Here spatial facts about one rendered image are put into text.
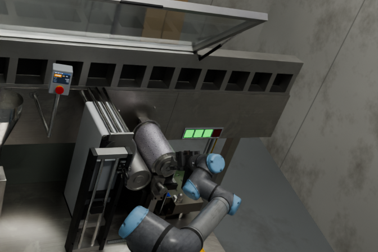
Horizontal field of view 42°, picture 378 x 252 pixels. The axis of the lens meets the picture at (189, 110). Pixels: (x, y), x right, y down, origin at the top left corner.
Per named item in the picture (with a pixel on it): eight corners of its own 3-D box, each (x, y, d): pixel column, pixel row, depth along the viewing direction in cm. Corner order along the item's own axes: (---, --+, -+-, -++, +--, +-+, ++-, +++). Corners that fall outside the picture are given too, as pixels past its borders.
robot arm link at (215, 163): (205, 166, 186) (217, 148, 189) (190, 166, 195) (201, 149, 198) (219, 179, 188) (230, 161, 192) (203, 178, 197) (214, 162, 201)
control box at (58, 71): (48, 95, 174) (53, 71, 169) (48, 86, 179) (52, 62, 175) (68, 98, 177) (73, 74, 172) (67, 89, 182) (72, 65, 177)
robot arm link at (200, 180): (205, 201, 182) (220, 178, 186) (180, 185, 185) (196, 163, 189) (205, 208, 189) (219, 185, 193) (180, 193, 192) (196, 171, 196)
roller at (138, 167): (124, 191, 219) (130, 171, 213) (106, 155, 237) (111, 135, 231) (147, 189, 225) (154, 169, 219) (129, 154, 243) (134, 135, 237)
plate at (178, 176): (172, 214, 238) (175, 205, 235) (142, 161, 266) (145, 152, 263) (199, 211, 246) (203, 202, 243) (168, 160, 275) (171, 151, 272)
